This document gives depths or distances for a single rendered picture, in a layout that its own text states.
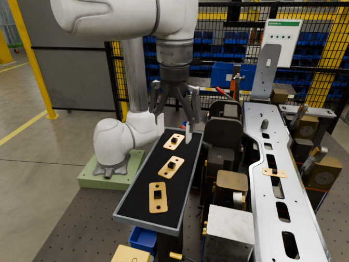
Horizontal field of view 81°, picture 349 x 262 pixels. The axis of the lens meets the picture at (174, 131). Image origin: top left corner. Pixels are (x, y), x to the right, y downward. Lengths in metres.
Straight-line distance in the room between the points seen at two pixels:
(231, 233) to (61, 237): 0.76
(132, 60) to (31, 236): 1.59
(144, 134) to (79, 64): 2.23
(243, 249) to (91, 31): 0.52
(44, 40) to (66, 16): 2.98
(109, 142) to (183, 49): 0.67
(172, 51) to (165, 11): 0.09
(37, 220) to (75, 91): 1.88
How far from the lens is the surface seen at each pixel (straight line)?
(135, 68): 1.05
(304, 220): 0.74
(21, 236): 2.14
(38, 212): 2.24
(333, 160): 0.95
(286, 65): 1.74
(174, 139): 0.65
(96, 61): 3.08
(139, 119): 1.09
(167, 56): 0.50
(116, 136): 1.05
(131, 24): 0.42
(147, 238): 0.97
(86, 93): 3.32
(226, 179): 0.65
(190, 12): 0.49
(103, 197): 1.15
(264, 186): 0.79
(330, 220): 1.23
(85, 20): 0.40
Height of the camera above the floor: 1.53
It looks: 31 degrees down
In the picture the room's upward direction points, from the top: straight up
